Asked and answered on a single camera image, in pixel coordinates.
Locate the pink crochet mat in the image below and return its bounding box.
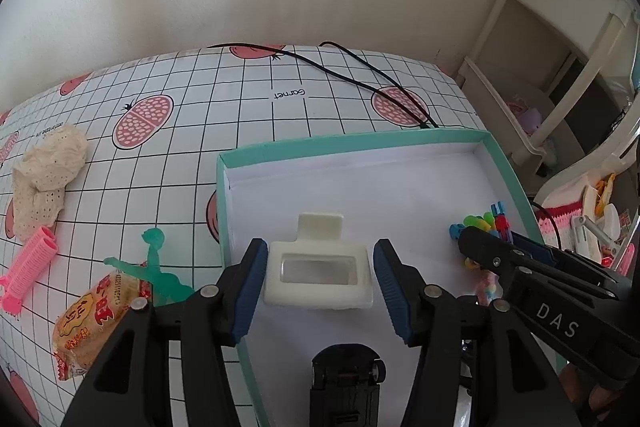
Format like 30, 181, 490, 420
539, 199, 585, 250

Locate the black cable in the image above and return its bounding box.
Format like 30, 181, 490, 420
206, 42, 431, 128
319, 41, 441, 129

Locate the yellow clothes peg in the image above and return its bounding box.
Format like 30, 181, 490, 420
595, 173, 619, 204

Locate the rice cracker snack packet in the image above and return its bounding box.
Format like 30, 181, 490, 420
52, 272, 153, 382

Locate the green plastic figure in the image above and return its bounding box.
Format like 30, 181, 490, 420
103, 228, 196, 307

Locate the white wooden shelf rack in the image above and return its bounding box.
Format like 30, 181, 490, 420
455, 0, 640, 180

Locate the teal cardboard box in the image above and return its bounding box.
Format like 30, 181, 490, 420
216, 129, 546, 427

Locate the person's right hand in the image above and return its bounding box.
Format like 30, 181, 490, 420
560, 359, 616, 427

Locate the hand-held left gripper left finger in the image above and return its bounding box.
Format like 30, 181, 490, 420
60, 238, 269, 427

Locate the white plastic clip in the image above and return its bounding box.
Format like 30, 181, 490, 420
572, 214, 626, 253

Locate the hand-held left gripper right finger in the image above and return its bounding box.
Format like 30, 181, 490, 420
372, 238, 568, 427

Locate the white hair claw clip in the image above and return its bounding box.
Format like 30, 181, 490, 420
262, 213, 375, 310

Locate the purple pink toy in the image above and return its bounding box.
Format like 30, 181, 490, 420
505, 97, 544, 138

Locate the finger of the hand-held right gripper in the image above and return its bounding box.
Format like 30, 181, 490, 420
457, 226, 621, 297
509, 231, 622, 284

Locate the pastel beaded hair tie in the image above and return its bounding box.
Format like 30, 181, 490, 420
475, 269, 503, 306

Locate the pink hair roller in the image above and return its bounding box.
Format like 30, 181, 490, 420
0, 227, 60, 315

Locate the black toy car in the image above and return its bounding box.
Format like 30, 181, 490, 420
310, 343, 387, 427

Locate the white lace cloth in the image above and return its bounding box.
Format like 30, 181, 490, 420
11, 124, 90, 242

